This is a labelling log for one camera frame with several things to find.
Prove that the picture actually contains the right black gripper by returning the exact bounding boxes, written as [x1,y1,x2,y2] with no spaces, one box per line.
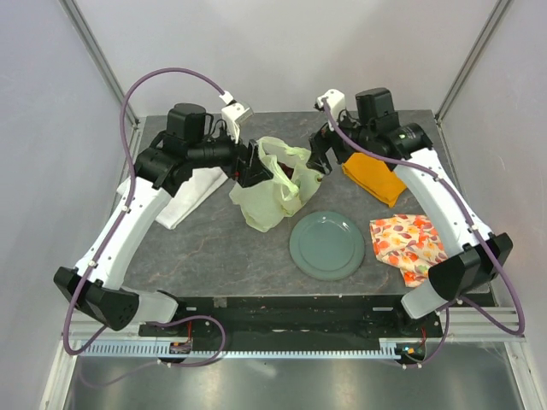
[308,104,376,174]

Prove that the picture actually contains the dark red grapes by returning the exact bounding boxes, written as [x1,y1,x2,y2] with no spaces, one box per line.
[279,163,294,179]

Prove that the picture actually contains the light green plastic bag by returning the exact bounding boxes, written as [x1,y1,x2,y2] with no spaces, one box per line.
[229,137,322,232]

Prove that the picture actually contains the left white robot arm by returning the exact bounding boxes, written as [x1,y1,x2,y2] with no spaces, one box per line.
[54,102,273,336]

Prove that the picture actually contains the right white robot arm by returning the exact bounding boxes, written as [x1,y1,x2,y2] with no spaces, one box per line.
[307,88,513,337]

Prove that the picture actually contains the white folded towel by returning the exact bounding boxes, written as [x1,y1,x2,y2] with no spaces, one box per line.
[115,167,228,231]

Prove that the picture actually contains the orange folded cloth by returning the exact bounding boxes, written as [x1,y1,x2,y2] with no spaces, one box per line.
[342,153,407,208]

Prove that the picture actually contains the grey-green ceramic plate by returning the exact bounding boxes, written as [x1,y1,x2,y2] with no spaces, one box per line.
[289,211,366,281]

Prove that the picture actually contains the floral patterned cloth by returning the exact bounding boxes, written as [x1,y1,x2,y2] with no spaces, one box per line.
[369,214,448,288]

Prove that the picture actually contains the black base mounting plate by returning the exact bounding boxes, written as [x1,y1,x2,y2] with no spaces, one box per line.
[138,295,443,338]

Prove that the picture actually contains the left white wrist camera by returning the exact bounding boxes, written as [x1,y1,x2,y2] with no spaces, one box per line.
[220,91,254,144]

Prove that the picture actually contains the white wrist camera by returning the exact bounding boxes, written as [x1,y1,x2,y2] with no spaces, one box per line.
[315,89,346,113]
[220,91,254,144]

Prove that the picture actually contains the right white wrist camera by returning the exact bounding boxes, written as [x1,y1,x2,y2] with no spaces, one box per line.
[315,89,346,113]

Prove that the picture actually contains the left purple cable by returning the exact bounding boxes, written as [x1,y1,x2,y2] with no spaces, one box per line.
[62,67,227,388]

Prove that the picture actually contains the purple cable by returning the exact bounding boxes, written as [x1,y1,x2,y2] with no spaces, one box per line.
[321,97,526,371]
[62,67,227,388]

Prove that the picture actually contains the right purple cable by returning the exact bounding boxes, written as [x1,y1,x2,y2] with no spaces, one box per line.
[321,97,526,371]

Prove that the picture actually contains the slotted cable duct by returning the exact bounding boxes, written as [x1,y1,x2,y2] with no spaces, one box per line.
[81,339,403,360]

